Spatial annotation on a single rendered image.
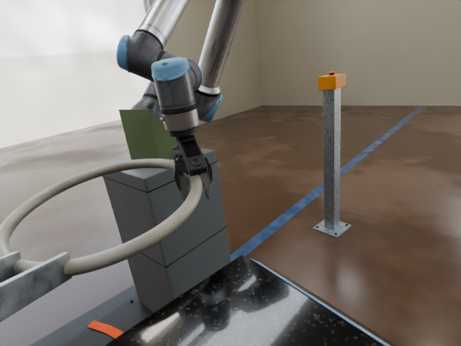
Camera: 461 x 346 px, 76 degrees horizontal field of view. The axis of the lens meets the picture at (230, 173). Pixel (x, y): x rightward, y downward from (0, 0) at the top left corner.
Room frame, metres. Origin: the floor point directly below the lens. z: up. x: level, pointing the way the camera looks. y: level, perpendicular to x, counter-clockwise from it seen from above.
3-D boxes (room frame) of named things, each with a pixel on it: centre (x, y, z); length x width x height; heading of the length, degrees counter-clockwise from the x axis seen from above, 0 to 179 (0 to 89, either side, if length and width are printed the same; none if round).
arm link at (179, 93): (0.77, 0.11, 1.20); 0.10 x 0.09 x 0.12; 172
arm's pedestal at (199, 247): (1.37, 0.34, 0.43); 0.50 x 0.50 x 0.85; 45
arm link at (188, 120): (0.77, 0.11, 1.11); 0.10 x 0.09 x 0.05; 107
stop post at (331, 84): (1.88, -0.69, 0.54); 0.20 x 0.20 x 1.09; 39
